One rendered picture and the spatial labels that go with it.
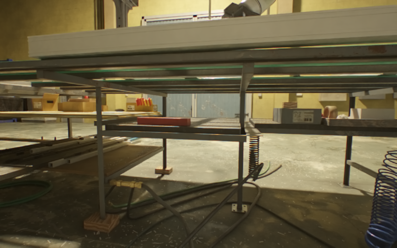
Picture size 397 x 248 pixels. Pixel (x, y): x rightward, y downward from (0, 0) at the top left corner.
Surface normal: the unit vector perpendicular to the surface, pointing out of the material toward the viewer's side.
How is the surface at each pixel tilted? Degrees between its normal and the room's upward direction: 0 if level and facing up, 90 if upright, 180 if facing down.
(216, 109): 90
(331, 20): 90
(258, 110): 90
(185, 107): 90
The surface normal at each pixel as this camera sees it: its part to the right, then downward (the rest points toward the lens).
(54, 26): -0.19, 0.08
